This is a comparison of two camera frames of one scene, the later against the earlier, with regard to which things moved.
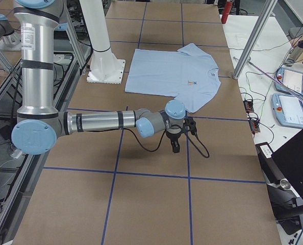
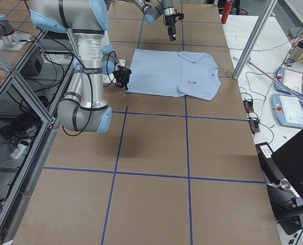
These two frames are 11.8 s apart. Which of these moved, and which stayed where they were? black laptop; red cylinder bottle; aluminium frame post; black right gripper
Moved: black right gripper
Stayed: aluminium frame post; red cylinder bottle; black laptop
